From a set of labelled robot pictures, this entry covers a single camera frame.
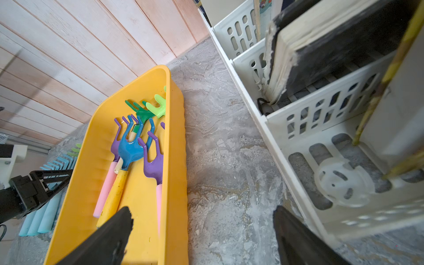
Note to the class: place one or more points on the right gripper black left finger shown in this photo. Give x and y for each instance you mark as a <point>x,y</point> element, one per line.
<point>106,246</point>

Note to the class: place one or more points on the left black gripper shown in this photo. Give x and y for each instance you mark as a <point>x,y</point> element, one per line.
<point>24,193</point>

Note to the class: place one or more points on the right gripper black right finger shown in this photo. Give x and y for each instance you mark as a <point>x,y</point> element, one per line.
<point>297,245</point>

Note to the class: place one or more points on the light blue hand rake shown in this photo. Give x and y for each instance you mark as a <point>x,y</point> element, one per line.
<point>44,217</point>
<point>49,216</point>
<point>29,218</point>

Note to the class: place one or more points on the yellow plastic storage box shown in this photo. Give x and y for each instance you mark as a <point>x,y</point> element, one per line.
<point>160,231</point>

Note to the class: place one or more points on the lime rake wooden handle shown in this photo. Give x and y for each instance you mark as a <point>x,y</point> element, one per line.
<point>75,150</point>

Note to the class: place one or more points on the purple hand rake pink handle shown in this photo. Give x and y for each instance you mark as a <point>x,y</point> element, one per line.
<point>154,169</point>

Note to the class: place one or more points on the blue hand rake yellow handle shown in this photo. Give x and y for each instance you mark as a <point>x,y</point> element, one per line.
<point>129,151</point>

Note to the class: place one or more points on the dark green hand rake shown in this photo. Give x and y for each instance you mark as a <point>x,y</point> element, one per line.
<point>143,114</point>

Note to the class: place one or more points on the green hand rake wooden handle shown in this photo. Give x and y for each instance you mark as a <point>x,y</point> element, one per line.
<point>160,110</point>

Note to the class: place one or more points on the white desk file organizer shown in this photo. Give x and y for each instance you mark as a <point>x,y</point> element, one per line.
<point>337,186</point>

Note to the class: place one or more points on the yellow picture book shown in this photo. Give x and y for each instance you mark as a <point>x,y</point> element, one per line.
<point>416,161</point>

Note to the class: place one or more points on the black worn book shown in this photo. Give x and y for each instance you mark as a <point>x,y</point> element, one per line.
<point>309,39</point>

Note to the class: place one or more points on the colourful cartoon book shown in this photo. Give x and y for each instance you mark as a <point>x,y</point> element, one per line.
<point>265,11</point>

